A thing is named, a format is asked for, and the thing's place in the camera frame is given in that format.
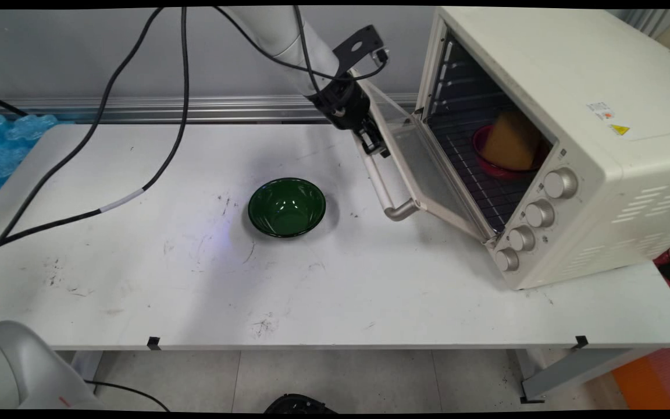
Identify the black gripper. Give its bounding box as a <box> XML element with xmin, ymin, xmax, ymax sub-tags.
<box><xmin>312</xmin><ymin>79</ymin><xmax>391</xmax><ymax>159</ymax></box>

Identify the glass oven door with handle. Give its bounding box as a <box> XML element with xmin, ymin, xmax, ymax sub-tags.
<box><xmin>351</xmin><ymin>70</ymin><xmax>497</xmax><ymax>242</ymax></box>

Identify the dark green glass bowl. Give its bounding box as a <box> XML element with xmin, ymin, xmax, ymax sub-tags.
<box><xmin>247</xmin><ymin>177</ymin><xmax>327</xmax><ymax>239</ymax></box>

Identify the red bowl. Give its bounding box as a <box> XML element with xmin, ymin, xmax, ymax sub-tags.
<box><xmin>472</xmin><ymin>124</ymin><xmax>551</xmax><ymax>180</ymax></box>

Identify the orange yellow bread block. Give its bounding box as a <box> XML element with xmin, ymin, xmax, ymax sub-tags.
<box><xmin>480</xmin><ymin>111</ymin><xmax>543</xmax><ymax>171</ymax></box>

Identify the small silver oven knob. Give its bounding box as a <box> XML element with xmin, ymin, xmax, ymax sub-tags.
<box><xmin>496</xmin><ymin>247</ymin><xmax>521</xmax><ymax>272</ymax></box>

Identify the large silver oven knob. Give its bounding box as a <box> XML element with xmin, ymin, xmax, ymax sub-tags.
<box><xmin>544</xmin><ymin>168</ymin><xmax>579</xmax><ymax>200</ymax></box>

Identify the white label sticker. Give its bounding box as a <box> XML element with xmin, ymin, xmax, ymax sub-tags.
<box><xmin>586</xmin><ymin>102</ymin><xmax>616</xmax><ymax>121</ymax></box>

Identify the cream toaster oven body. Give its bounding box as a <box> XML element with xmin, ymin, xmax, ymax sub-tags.
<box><xmin>414</xmin><ymin>7</ymin><xmax>670</xmax><ymax>290</ymax></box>

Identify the black object on floor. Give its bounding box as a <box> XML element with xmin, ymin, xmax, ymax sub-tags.
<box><xmin>264</xmin><ymin>394</ymin><xmax>338</xmax><ymax>414</ymax></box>

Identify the grey table leg brace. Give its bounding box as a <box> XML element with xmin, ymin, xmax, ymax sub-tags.
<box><xmin>520</xmin><ymin>348</ymin><xmax>661</xmax><ymax>404</ymax></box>

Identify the grey table leg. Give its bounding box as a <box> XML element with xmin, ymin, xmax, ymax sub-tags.
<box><xmin>67</xmin><ymin>350</ymin><xmax>103</xmax><ymax>386</ymax></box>

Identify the blue bubble wrap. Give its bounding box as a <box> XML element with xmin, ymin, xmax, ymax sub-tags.
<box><xmin>0</xmin><ymin>113</ymin><xmax>59</xmax><ymax>210</ymax></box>

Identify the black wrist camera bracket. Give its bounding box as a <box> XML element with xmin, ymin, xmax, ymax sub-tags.
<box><xmin>332</xmin><ymin>24</ymin><xmax>386</xmax><ymax>79</ymax></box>

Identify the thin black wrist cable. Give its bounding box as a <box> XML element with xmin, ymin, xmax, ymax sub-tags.
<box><xmin>293</xmin><ymin>7</ymin><xmax>323</xmax><ymax>97</ymax></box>

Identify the wire oven rack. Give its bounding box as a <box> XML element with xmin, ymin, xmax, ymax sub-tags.
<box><xmin>431</xmin><ymin>105</ymin><xmax>545</xmax><ymax>233</ymax></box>

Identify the aluminium profile rail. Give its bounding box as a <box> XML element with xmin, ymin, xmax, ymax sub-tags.
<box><xmin>0</xmin><ymin>94</ymin><xmax>420</xmax><ymax>125</ymax></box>

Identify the thick black cable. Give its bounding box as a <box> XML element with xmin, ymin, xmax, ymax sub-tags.
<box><xmin>0</xmin><ymin>7</ymin><xmax>164</xmax><ymax>251</ymax></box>

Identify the black base power cable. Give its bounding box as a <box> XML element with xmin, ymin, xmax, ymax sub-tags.
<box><xmin>84</xmin><ymin>380</ymin><xmax>170</xmax><ymax>413</ymax></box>

